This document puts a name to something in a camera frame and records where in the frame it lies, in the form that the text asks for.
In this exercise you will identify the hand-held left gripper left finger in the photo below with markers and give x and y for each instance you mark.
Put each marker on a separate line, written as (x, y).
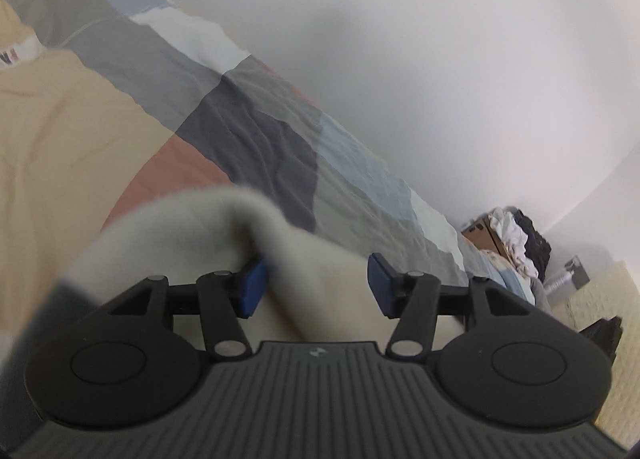
(252, 286)

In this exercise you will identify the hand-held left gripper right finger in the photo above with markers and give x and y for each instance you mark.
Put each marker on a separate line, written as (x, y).
(382, 286)

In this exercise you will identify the cream striped fluffy sweater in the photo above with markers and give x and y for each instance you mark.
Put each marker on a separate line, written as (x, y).
(200, 234)

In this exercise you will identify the white clothes pile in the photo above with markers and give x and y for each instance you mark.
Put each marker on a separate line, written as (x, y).
(507, 231)

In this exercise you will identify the black clothes pile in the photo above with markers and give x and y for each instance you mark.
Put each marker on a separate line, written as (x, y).
(537, 244)

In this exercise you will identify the cardboard box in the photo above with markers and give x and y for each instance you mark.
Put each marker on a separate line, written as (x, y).
(482, 236)

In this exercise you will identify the patchwork bed quilt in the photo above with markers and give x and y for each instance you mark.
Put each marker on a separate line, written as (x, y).
(240, 114)

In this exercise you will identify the black object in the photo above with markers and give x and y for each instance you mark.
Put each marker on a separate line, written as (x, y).
(607, 334)

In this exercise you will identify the pale yellow textured mat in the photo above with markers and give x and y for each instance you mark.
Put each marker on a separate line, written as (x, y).
(615, 299)

